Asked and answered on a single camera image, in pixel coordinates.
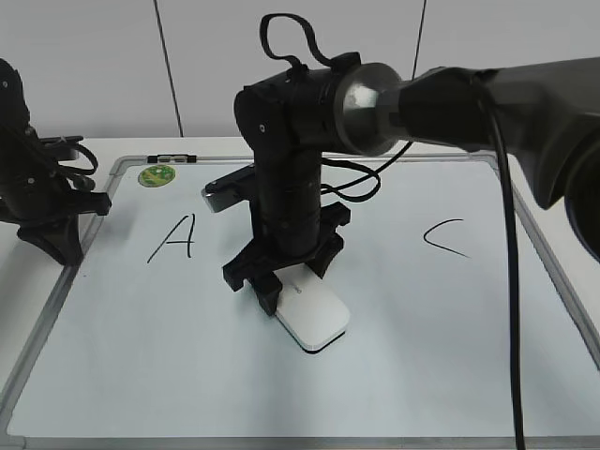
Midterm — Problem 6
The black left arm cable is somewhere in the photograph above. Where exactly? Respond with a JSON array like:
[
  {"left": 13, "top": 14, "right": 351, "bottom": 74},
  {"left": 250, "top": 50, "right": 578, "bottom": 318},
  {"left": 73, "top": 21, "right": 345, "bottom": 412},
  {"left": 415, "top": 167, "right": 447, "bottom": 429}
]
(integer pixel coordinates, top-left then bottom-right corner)
[{"left": 39, "top": 140, "right": 99, "bottom": 192}]

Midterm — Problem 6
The white board eraser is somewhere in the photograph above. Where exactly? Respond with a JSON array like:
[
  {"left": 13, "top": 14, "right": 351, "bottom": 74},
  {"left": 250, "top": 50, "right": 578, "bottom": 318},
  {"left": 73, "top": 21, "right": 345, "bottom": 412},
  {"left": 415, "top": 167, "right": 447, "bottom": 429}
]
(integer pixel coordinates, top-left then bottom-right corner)
[{"left": 276, "top": 264, "right": 351, "bottom": 353}]

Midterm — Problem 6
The black board hanging clip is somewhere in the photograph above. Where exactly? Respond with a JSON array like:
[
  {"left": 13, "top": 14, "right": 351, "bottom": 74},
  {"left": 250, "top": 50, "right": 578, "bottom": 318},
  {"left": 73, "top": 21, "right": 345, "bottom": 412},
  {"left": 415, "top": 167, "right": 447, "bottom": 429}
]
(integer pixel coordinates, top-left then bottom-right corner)
[{"left": 146, "top": 154, "right": 197, "bottom": 164}]

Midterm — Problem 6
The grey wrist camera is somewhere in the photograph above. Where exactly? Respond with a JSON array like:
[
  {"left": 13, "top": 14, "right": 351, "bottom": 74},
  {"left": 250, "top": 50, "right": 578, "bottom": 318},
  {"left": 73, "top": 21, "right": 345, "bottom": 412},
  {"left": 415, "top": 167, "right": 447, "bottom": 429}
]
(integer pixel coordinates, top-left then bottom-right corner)
[
  {"left": 40, "top": 135, "right": 83, "bottom": 161},
  {"left": 202, "top": 164, "right": 256, "bottom": 214}
]

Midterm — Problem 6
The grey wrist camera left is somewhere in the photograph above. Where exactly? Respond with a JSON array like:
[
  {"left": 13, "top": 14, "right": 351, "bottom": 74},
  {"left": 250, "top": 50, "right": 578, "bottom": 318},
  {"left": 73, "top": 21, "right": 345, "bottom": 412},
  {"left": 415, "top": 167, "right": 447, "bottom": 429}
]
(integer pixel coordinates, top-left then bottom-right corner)
[{"left": 40, "top": 135, "right": 83, "bottom": 161}]

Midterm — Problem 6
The round green magnet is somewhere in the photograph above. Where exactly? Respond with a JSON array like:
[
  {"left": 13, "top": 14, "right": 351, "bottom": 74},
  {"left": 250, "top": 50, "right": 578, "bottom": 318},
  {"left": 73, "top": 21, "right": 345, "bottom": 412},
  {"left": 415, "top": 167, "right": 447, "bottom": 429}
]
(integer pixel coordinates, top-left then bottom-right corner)
[{"left": 138, "top": 165, "right": 176, "bottom": 188}]

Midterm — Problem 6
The white board with grey frame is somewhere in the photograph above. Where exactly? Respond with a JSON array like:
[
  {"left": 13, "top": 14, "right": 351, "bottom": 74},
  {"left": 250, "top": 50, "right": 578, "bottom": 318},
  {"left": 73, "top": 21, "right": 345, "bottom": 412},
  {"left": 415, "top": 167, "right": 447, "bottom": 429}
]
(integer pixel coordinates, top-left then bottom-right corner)
[{"left": 0, "top": 152, "right": 600, "bottom": 450}]

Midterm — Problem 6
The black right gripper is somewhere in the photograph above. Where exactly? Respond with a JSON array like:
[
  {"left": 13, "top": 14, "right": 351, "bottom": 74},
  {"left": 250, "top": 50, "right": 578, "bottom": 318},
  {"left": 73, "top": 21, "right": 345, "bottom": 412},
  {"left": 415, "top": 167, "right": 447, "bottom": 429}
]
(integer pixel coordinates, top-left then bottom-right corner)
[{"left": 222, "top": 151, "right": 351, "bottom": 315}]

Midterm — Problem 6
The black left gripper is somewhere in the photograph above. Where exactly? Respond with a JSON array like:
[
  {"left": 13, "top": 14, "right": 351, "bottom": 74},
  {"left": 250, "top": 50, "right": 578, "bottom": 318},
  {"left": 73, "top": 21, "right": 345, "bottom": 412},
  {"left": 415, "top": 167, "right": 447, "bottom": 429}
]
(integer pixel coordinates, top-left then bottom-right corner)
[{"left": 1, "top": 135, "right": 112, "bottom": 266}]

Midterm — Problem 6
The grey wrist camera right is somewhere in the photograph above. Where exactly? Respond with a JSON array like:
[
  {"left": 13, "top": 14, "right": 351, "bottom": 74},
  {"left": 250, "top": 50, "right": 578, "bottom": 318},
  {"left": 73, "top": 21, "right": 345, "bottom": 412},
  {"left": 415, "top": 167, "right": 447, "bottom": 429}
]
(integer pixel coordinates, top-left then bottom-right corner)
[{"left": 202, "top": 164, "right": 256, "bottom": 214}]

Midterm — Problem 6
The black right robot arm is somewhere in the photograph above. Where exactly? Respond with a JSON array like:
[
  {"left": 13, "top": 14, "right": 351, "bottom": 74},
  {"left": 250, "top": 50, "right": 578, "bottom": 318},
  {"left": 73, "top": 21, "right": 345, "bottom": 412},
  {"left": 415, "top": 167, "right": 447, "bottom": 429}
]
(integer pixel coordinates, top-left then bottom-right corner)
[{"left": 223, "top": 58, "right": 599, "bottom": 314}]

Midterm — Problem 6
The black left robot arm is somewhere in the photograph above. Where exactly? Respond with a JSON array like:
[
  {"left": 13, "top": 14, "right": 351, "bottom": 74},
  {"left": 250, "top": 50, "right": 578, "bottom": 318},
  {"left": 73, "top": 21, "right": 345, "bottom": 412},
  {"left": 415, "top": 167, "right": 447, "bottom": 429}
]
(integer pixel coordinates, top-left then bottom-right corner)
[{"left": 1, "top": 60, "right": 112, "bottom": 266}]

